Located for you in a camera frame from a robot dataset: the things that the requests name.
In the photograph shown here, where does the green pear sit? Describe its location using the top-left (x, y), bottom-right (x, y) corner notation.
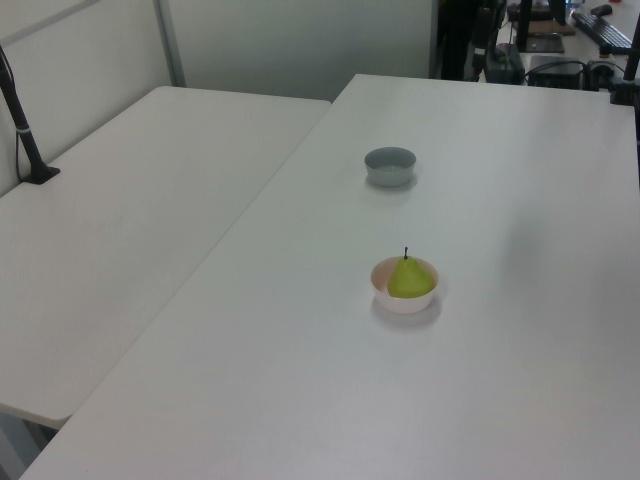
top-left (387, 246), bottom-right (434, 300)

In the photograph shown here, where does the grey bowl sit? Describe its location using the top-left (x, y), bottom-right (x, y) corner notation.
top-left (363, 146), bottom-right (418, 188)

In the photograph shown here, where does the pink bowl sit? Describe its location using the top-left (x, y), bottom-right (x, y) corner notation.
top-left (370, 255), bottom-right (441, 315)

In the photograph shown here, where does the white side table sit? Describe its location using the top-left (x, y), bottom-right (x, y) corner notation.
top-left (0, 85), bottom-right (333, 429)

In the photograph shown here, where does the dark green-lit device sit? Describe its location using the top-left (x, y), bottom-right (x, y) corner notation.
top-left (480, 43), bottom-right (526, 84)

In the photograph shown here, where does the black electronics box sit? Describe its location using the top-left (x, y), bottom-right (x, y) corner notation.
top-left (527, 54), bottom-right (587, 90)

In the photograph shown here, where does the black monitor stand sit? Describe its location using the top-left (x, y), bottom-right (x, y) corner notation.
top-left (514, 0), bottom-right (567, 55)

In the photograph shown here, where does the black clamped pole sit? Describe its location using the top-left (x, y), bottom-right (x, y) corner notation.
top-left (608, 29), bottom-right (640, 107)

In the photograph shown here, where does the black keyboard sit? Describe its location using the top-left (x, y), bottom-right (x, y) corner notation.
top-left (571, 11), bottom-right (634, 48)

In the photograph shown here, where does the grey partition post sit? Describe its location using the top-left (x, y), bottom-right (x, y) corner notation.
top-left (153, 0), bottom-right (187, 89)

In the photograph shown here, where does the black camera pole with base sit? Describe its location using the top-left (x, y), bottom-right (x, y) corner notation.
top-left (0, 44), bottom-right (62, 186)

